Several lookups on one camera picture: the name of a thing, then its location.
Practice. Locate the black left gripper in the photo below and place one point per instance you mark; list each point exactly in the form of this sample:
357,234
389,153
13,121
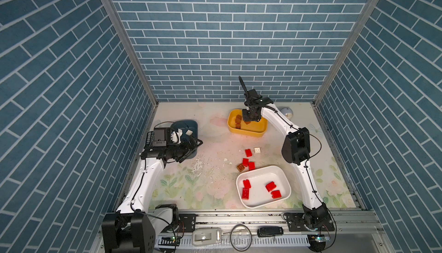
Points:
187,149

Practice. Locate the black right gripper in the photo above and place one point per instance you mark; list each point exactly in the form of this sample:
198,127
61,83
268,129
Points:
245,118

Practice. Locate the brown lego brick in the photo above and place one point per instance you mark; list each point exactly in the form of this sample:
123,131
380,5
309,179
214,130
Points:
240,167
238,121

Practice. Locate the red square lego brick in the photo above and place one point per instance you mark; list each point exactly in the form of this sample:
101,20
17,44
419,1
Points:
248,152

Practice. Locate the red lego brick lowest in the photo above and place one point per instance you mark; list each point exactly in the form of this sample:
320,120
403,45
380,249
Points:
251,166

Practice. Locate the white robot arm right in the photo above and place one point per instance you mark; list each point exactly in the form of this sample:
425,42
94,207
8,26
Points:
295,151

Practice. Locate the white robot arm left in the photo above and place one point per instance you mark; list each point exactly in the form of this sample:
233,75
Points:
131,229

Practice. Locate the yellow plastic bin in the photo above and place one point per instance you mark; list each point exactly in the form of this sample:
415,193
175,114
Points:
252,129

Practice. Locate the dark teal plastic bin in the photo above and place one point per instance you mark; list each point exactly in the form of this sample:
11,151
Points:
179,128

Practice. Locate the black calculator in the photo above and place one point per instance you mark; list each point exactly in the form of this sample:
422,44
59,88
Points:
149,140

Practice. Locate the white plastic bin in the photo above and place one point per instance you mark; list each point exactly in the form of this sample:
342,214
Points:
259,178

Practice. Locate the grey plastic box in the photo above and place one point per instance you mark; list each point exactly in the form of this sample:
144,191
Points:
206,236

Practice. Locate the black key fob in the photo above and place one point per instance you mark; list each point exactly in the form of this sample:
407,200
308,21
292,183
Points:
269,231

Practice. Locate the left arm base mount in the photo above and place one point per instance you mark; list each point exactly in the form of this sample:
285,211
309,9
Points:
186,223

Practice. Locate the aluminium rail base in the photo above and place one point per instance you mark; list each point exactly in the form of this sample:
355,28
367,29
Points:
356,231

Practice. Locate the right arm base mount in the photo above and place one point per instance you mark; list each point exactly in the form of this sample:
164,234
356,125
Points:
297,222

